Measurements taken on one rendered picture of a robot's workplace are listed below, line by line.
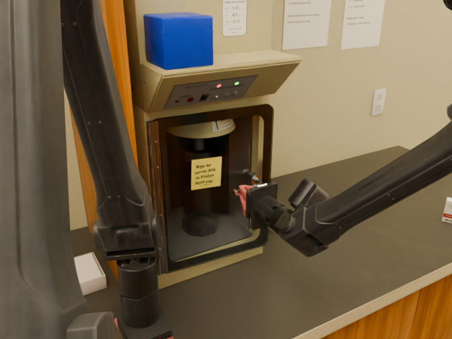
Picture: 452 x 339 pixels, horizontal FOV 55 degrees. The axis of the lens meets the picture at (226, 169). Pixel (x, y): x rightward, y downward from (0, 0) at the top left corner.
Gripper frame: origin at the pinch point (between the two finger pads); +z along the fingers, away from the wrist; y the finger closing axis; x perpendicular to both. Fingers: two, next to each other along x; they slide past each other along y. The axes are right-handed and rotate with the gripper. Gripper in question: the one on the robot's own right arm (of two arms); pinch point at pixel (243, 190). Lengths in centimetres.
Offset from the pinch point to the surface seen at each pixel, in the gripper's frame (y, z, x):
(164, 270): -19.5, 5.6, 19.0
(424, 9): 33, 50, -121
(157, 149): 12.3, 5.6, 18.6
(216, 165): 5.8, 4.6, 4.5
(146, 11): 40.5, 7.0, 18.3
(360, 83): 5, 50, -89
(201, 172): 4.8, 4.9, 8.5
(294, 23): 31, 50, -52
